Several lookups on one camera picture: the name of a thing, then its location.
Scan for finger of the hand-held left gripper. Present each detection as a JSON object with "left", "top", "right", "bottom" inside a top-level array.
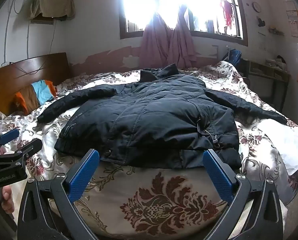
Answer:
[
  {"left": 0, "top": 138, "right": 43, "bottom": 167},
  {"left": 0, "top": 129, "right": 20, "bottom": 155}
]

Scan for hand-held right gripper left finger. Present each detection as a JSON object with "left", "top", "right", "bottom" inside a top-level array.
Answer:
[{"left": 17, "top": 149, "right": 100, "bottom": 240}]

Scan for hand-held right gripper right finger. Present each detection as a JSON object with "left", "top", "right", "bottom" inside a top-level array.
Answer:
[{"left": 203, "top": 149, "right": 284, "bottom": 240}]

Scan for black padded jacket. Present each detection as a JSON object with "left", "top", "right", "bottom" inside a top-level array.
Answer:
[{"left": 37, "top": 64, "right": 288, "bottom": 170}]

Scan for person's left hand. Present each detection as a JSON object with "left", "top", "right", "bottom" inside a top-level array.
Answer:
[{"left": 1, "top": 185, "right": 16, "bottom": 214}]

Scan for teal and orange cloth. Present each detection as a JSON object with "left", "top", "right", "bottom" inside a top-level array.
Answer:
[{"left": 12, "top": 79, "right": 58, "bottom": 115}]

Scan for wooden headboard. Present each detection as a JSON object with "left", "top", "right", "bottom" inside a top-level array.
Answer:
[{"left": 0, "top": 52, "right": 70, "bottom": 123}]

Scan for floral bedspread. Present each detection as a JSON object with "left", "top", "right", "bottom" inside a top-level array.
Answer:
[{"left": 0, "top": 60, "right": 298, "bottom": 240}]

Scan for white cloth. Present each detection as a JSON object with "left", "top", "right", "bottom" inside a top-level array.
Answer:
[{"left": 258, "top": 119, "right": 298, "bottom": 175}]

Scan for wooden side desk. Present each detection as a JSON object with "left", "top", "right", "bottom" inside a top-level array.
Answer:
[{"left": 239, "top": 59, "right": 291, "bottom": 113}]

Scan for blue backpack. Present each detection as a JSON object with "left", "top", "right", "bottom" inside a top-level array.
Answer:
[{"left": 228, "top": 49, "right": 242, "bottom": 67}]

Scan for papers on desk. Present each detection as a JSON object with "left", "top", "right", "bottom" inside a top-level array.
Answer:
[{"left": 265, "top": 55, "right": 287, "bottom": 68}]

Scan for pink curtain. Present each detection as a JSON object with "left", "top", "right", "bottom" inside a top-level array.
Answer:
[
  {"left": 167, "top": 0, "right": 198, "bottom": 68},
  {"left": 138, "top": 0, "right": 174, "bottom": 69}
]

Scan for dark framed window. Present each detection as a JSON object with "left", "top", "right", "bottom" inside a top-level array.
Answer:
[{"left": 119, "top": 0, "right": 249, "bottom": 47}]

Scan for red hanging garment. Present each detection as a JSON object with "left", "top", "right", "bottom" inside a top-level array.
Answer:
[{"left": 220, "top": 0, "right": 236, "bottom": 29}]

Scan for white wall cable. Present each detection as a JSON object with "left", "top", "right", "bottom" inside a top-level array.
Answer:
[{"left": 3, "top": 0, "right": 20, "bottom": 67}]

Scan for wall calendar sheets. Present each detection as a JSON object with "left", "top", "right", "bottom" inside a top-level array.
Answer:
[{"left": 286, "top": 1, "right": 298, "bottom": 39}]

